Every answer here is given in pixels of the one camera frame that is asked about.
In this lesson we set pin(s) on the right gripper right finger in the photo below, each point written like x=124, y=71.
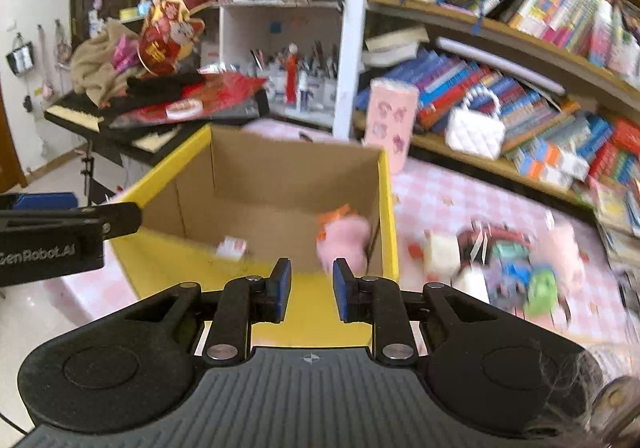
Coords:
x=376, y=301

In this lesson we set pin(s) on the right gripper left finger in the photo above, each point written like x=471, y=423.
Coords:
x=243, y=303

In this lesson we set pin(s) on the small white red box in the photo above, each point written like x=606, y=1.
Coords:
x=231, y=249

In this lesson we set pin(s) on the pink plush ball toy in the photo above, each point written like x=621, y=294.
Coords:
x=343, y=234

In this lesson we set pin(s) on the cream foam cube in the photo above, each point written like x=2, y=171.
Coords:
x=441, y=256

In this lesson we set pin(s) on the white power adapter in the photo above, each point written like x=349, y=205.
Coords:
x=471, y=280

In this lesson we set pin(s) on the black binder clip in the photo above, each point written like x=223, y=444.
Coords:
x=475, y=243

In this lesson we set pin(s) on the blue toy fun truck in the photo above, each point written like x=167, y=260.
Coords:
x=510, y=270

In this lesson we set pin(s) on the green frog figure blue cap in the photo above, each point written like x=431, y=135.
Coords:
x=542, y=293

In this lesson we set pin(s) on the pink plush pig toy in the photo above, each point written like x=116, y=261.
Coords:
x=556, y=247

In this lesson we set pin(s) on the yellow cardboard box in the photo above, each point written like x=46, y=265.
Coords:
x=271, y=193

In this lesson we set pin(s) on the black yamaha keyboard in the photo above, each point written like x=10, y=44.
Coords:
x=148, y=144

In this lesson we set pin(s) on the beige plush blanket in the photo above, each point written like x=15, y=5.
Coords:
x=91, y=68

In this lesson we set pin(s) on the pink sticker cylinder box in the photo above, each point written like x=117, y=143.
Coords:
x=390, y=117

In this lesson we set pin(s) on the round tape roll on keyboard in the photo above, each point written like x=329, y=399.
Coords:
x=184, y=110

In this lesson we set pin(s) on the white quilted pearl handbag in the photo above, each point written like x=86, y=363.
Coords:
x=476, y=133

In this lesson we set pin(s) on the red tassel doll ornament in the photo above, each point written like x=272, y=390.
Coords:
x=291, y=69

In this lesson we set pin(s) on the orange blue medicine box lower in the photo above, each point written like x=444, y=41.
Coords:
x=539, y=171

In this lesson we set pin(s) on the orange blue medicine box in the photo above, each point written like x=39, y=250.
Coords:
x=566, y=160
x=539, y=171

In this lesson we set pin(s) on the orange blue medicine box upper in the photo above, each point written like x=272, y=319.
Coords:
x=566, y=160

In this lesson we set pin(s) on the white cubby shelf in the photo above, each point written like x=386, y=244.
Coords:
x=255, y=37

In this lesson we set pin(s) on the stack of magazines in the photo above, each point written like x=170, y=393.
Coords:
x=616, y=211

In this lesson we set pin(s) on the wooden bookshelf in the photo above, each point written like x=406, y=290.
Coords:
x=585, y=86

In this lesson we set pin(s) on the red gold fortune god decoration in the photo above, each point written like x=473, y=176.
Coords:
x=169, y=33

